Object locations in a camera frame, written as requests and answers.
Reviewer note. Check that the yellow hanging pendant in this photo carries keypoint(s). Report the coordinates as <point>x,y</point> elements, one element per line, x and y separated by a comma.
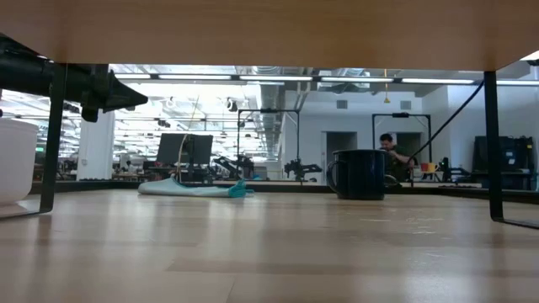
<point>386,100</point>

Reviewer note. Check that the long ceiling light strip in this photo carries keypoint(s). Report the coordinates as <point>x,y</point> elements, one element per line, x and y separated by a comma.
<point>193,77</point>
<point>438,81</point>
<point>275,78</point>
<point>355,79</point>
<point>518,83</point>
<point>135,76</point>

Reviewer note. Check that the white ceramic mug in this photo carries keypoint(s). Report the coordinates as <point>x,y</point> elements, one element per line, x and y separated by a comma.
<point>17,160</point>

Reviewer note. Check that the dark monitor seen from behind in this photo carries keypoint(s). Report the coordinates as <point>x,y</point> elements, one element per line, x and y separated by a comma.
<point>172,149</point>

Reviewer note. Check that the black aluminium table frame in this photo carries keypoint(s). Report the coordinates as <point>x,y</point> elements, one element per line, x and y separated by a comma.
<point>105,186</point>

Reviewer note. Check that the light blue cloth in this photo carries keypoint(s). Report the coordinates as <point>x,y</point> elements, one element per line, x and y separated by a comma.
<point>185,191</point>

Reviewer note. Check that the orange mug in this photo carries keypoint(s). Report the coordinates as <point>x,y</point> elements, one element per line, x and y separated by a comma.
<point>428,167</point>

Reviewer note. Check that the black gantry frame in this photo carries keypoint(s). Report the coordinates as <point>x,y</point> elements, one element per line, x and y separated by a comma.
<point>400,115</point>
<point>269,110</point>

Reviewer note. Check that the dark equipment cabinet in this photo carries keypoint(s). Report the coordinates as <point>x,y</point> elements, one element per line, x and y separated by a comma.
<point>518,160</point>

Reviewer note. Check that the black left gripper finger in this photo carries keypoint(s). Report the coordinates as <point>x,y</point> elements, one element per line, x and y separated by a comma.
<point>122,102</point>
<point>122,88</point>

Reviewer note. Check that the person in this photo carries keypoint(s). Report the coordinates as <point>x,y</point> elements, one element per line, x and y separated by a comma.
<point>400,162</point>

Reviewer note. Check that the dark blue enamel mug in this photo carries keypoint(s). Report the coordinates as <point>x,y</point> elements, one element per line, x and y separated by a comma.
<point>358,177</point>

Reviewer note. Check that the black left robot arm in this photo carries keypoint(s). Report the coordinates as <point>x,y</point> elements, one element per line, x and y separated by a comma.
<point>25,73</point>

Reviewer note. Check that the black background robot arm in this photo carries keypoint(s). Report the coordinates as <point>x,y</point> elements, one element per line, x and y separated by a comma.
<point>301,168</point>
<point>233,165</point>

